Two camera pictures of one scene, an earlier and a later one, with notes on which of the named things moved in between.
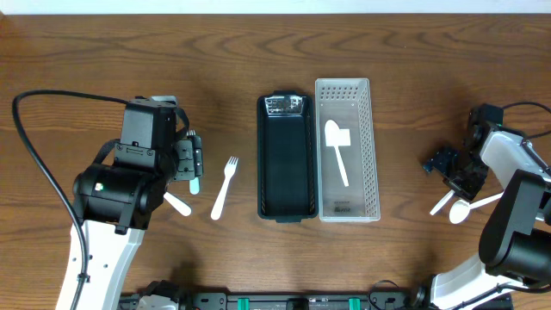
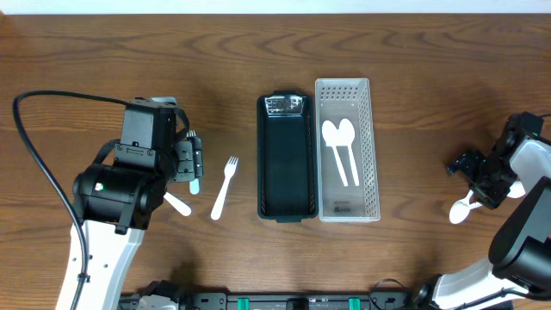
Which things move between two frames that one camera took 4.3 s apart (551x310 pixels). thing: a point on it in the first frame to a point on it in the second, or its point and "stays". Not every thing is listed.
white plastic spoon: [460, 209] stays
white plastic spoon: [440, 203] to [346, 137]
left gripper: [189, 159] stays
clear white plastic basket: [348, 102] stays
